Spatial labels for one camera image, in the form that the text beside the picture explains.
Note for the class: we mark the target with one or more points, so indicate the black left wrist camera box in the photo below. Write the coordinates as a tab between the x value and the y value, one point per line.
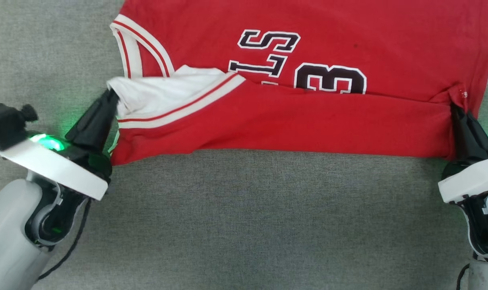
6	125

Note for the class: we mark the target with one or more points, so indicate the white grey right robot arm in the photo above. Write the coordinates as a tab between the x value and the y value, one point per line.
483	225

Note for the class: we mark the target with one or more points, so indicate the grey fabric sofa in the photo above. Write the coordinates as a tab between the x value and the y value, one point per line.
248	221

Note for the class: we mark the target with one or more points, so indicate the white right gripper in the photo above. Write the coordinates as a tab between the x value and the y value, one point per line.
473	181

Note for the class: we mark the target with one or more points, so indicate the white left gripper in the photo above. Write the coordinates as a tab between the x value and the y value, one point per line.
67	169

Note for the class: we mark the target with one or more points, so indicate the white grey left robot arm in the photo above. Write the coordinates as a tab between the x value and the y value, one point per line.
6	225

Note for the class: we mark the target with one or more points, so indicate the red and white basketball jersey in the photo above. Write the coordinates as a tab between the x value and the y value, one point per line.
308	121

